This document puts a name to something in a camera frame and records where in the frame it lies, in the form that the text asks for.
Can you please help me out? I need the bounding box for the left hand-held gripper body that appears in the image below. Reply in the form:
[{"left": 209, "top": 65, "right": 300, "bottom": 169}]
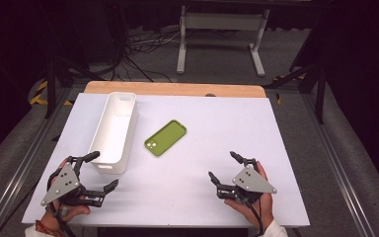
[{"left": 39, "top": 156, "right": 107, "bottom": 208}]

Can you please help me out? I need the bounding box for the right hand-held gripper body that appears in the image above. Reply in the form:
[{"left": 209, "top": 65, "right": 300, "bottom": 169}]
[{"left": 215, "top": 164, "right": 278, "bottom": 205}]

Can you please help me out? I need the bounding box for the white plastic bin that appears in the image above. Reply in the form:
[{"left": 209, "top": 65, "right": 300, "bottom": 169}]
[{"left": 88, "top": 91, "right": 139, "bottom": 175}]

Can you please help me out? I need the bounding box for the green phone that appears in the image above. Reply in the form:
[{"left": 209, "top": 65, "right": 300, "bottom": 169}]
[{"left": 143, "top": 118, "right": 188, "bottom": 158}]

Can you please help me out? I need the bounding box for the person's right hand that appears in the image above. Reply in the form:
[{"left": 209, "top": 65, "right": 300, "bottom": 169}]
[{"left": 224, "top": 160, "right": 275, "bottom": 230}]

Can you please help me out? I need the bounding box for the person's left hand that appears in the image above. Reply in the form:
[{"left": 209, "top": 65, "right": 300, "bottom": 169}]
[{"left": 42, "top": 157, "right": 92, "bottom": 231}]

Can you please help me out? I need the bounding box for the white table board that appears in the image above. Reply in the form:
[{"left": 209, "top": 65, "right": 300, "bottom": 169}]
[{"left": 22, "top": 92, "right": 311, "bottom": 228}]

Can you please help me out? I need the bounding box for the black metal stand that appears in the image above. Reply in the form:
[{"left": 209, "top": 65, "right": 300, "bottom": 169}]
[
  {"left": 43, "top": 53, "right": 107, "bottom": 120},
  {"left": 265, "top": 58, "right": 330, "bottom": 125}
]

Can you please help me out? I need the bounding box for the wooden table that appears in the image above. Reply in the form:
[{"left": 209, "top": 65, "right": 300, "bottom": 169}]
[{"left": 84, "top": 80, "right": 267, "bottom": 99}]

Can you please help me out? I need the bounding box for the white metal stand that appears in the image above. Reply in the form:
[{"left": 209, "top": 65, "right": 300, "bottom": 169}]
[{"left": 176, "top": 4, "right": 270, "bottom": 78}]

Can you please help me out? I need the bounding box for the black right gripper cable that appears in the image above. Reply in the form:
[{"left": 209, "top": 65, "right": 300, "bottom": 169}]
[{"left": 241, "top": 197, "right": 265, "bottom": 237}]

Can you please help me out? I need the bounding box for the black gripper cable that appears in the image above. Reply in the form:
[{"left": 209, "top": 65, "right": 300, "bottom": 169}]
[
  {"left": 47, "top": 202, "right": 77, "bottom": 237},
  {"left": 241, "top": 197, "right": 265, "bottom": 237}
]

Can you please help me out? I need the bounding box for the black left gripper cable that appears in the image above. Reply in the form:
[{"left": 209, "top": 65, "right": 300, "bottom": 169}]
[{"left": 47, "top": 202, "right": 77, "bottom": 237}]

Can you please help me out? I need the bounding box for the red bead bracelet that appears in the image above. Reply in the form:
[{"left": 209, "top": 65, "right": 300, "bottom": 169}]
[{"left": 34, "top": 219, "right": 65, "bottom": 237}]

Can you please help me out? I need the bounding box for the grey metal rail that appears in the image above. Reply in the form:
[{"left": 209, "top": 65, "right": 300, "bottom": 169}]
[
  {"left": 300, "top": 93, "right": 379, "bottom": 237},
  {"left": 0, "top": 88, "right": 77, "bottom": 237}
]

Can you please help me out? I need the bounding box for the bundle of floor cables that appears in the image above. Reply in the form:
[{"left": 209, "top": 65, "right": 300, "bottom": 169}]
[{"left": 112, "top": 28, "right": 183, "bottom": 83}]

